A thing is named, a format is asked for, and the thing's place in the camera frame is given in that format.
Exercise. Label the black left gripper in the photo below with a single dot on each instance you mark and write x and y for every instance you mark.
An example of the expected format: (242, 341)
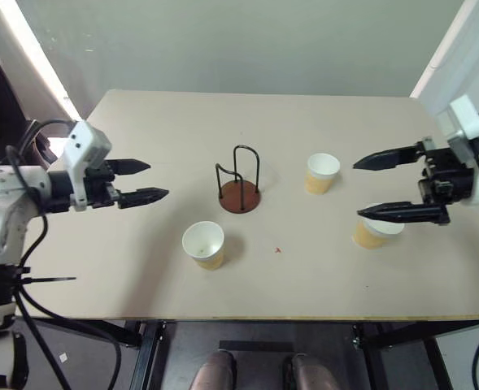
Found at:
(98, 187)

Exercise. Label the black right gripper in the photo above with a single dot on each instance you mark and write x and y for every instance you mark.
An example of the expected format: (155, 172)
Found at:
(442, 174)

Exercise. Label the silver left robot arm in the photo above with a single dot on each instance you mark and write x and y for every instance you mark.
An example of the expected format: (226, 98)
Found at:
(3, 203)

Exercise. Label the yellow white paper cup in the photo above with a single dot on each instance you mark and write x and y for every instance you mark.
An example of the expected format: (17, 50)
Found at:
(205, 245)
(371, 235)
(322, 172)

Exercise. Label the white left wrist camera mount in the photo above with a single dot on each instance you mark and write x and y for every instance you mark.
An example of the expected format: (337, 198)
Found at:
(84, 152)

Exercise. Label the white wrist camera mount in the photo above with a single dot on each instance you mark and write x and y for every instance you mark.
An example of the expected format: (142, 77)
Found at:
(467, 134)
(84, 152)

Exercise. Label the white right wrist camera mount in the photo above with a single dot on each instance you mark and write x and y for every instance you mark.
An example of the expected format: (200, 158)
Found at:
(467, 134)

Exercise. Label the black metal table frame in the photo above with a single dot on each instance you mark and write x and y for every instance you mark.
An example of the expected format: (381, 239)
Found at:
(263, 353)

